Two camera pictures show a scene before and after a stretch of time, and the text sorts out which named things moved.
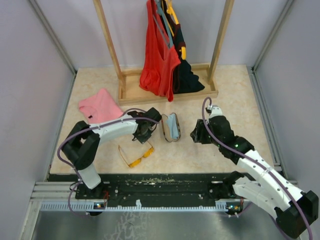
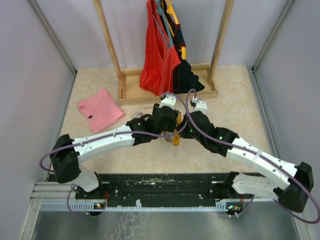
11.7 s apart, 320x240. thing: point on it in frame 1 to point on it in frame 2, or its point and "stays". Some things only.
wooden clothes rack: x=129 y=91 stays
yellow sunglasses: x=147 y=154 to x=176 y=138
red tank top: x=160 y=61 stays
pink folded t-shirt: x=100 y=107 stays
